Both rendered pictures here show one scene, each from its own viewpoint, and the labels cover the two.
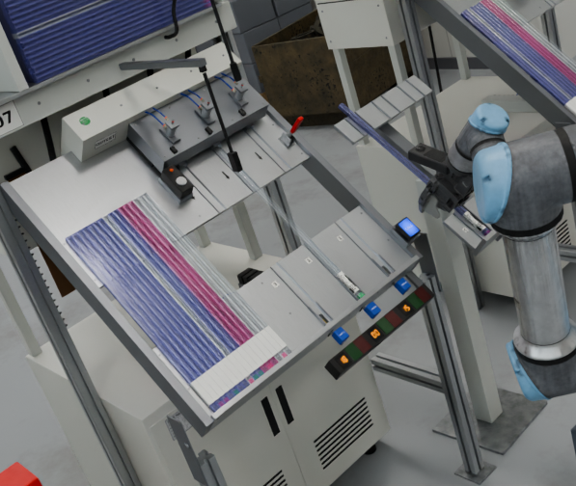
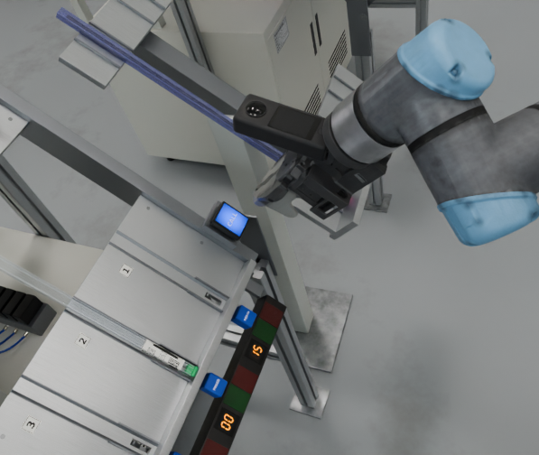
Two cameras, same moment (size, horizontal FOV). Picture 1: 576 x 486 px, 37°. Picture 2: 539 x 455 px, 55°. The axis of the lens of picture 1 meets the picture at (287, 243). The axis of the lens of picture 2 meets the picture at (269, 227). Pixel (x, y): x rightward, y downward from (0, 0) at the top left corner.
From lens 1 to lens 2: 1.39 m
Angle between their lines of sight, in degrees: 30
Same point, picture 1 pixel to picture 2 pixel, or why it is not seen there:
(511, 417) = (324, 320)
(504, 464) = (336, 385)
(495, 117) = (473, 56)
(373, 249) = (185, 268)
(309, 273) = (90, 366)
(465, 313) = (282, 255)
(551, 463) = (383, 375)
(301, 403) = not seen: hidden behind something
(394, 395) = not seen: hidden behind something
